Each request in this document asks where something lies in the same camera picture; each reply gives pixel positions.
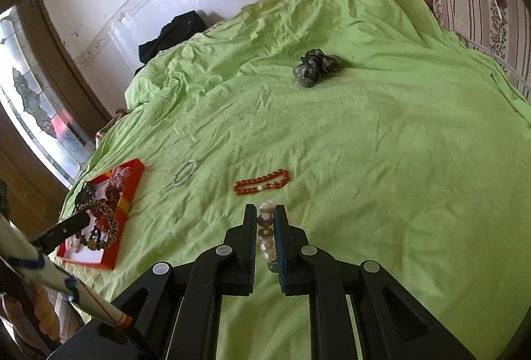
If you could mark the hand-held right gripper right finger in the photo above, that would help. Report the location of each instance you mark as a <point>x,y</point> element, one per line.
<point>281,248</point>

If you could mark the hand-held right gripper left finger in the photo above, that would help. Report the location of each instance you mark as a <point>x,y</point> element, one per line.
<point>250,243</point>

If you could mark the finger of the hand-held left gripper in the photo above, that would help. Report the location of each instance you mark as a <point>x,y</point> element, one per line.
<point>62,230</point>

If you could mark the white flower scrunchie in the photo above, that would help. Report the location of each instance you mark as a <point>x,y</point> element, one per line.
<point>76,248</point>

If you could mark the black scrunchie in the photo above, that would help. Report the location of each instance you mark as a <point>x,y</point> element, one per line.
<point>87,192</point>

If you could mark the black bronze beaded hair accessory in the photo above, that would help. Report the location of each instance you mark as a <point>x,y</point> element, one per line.
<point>110,219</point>

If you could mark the red dotted scrunchie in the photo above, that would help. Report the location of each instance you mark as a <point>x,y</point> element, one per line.
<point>112,189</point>

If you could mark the red cardboard box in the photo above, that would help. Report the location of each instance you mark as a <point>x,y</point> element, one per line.
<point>124,210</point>

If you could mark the pink patterned scrunchie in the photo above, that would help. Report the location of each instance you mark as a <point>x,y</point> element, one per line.
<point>123,173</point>

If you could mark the white rod with blue marks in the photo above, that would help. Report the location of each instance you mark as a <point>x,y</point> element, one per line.
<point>54,277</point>

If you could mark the tan rattan chair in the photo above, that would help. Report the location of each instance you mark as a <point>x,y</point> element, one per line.
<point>41,310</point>

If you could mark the green bed sheet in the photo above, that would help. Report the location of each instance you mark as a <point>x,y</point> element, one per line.
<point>373,177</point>

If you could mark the wooden framed glass window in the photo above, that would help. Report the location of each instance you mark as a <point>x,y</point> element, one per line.
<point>37,102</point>

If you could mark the dark grey scrunchie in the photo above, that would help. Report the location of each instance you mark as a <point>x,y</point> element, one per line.
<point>309,69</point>

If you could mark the black cloth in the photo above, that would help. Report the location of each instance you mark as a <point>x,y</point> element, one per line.
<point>174,32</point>

